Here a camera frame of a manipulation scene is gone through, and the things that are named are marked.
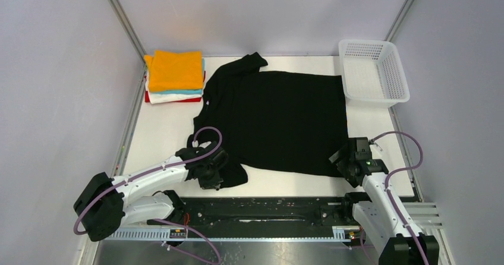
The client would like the black t shirt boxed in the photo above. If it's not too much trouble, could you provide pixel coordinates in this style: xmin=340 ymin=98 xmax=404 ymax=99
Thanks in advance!
xmin=193 ymin=53 xmax=348 ymax=188

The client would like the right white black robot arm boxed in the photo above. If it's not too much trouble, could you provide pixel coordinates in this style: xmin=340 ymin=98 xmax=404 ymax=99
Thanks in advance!
xmin=329 ymin=137 xmax=440 ymax=264

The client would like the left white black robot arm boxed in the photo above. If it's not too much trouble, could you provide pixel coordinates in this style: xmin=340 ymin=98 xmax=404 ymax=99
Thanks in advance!
xmin=73 ymin=143 xmax=228 ymax=242

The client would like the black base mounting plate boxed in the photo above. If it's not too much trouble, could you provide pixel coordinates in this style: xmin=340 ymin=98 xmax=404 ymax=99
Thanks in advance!
xmin=166 ymin=197 xmax=360 ymax=238

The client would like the teal folded t shirt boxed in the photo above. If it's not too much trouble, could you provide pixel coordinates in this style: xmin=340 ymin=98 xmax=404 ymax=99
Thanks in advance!
xmin=159 ymin=59 xmax=206 ymax=95

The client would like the white plastic perforated basket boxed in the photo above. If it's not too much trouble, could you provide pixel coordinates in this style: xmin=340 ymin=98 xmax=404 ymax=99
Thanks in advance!
xmin=338 ymin=39 xmax=410 ymax=109

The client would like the white folded t shirt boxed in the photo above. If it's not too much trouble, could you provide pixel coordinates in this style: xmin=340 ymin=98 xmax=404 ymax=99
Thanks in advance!
xmin=145 ymin=76 xmax=204 ymax=105

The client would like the red folded t shirt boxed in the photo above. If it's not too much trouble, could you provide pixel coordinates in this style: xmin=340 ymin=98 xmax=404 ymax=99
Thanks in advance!
xmin=144 ymin=71 xmax=207 ymax=103

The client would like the orange folded t shirt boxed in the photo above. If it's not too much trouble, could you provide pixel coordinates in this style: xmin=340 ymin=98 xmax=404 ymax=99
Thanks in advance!
xmin=144 ymin=50 xmax=204 ymax=92

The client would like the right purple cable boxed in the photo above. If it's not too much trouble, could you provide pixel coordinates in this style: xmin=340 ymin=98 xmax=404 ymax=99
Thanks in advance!
xmin=359 ymin=131 xmax=431 ymax=265

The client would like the white slotted cable duct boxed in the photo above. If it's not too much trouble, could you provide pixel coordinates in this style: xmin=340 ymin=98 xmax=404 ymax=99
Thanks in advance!
xmin=105 ymin=226 xmax=358 ymax=242

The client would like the right aluminium frame post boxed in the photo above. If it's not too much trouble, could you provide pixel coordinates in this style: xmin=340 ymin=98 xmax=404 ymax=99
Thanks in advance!
xmin=385 ymin=0 xmax=415 ymax=42

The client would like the aluminium frame post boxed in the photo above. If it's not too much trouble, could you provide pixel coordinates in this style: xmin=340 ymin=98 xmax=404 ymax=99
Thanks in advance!
xmin=385 ymin=0 xmax=415 ymax=42
xmin=108 ymin=0 xmax=146 ymax=62

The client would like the left aluminium frame post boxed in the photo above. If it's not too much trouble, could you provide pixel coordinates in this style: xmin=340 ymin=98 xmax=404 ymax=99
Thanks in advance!
xmin=108 ymin=0 xmax=146 ymax=62

